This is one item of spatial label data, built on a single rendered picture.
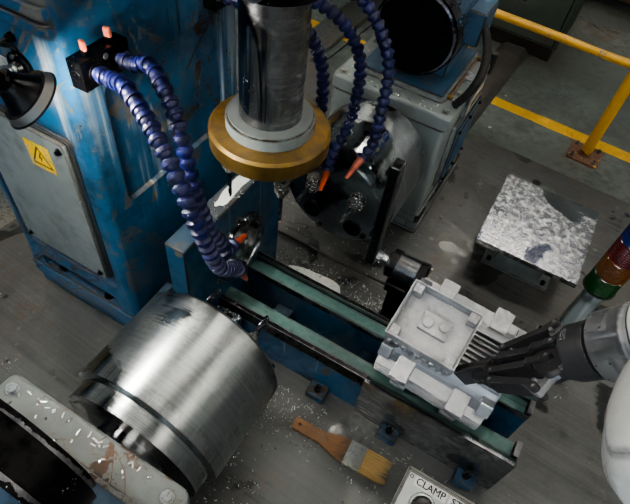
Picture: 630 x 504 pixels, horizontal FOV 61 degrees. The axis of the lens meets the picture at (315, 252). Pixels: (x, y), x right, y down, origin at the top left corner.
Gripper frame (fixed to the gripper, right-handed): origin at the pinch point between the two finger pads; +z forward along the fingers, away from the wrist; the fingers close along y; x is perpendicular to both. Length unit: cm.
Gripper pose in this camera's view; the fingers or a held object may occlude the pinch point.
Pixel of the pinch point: (477, 372)
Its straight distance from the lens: 87.8
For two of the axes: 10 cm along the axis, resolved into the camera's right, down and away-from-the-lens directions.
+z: -5.1, 3.2, 7.9
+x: 7.0, 7.0, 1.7
